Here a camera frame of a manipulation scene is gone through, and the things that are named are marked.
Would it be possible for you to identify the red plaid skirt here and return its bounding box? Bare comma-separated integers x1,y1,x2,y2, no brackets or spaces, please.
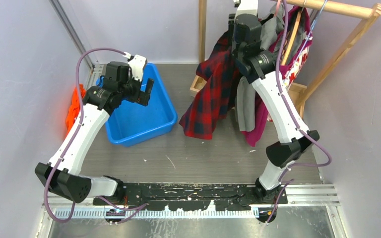
179,32,242,140

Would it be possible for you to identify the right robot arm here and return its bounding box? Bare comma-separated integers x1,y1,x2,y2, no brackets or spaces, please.
232,13,319,204

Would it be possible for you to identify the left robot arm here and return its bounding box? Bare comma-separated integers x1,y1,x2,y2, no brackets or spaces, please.
35,59,154,205

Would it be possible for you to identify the wooden hanger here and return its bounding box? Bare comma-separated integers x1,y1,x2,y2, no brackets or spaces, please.
280,7,303,66

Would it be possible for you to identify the blue plastic bin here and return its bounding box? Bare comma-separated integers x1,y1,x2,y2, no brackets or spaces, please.
105,63,178,147

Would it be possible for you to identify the orange cloth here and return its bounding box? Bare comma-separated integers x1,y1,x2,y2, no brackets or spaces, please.
65,88,80,137

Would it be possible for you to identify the magenta garment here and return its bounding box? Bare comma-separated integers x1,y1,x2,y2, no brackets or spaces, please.
235,6,313,147

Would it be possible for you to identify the grey garment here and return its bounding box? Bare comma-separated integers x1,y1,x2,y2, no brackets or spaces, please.
235,6,285,133

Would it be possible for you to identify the floral white red garment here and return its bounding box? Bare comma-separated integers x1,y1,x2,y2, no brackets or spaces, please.
267,33,314,122

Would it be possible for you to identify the wooden clothes rack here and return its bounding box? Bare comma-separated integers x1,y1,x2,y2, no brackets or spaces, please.
189,0,381,119

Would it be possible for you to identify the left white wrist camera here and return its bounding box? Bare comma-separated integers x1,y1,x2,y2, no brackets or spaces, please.
124,52,147,82

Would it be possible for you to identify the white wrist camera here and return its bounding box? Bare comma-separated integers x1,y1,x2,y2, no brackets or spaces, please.
233,0,258,19
124,52,147,82

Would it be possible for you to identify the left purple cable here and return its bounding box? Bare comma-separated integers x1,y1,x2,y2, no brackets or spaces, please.
43,48,150,225

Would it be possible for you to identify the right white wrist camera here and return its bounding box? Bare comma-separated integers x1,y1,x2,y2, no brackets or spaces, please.
233,0,258,19

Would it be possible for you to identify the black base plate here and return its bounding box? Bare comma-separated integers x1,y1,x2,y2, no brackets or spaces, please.
106,183,288,222

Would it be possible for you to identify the blue wire hanger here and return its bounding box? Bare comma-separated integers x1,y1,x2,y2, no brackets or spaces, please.
284,0,328,86

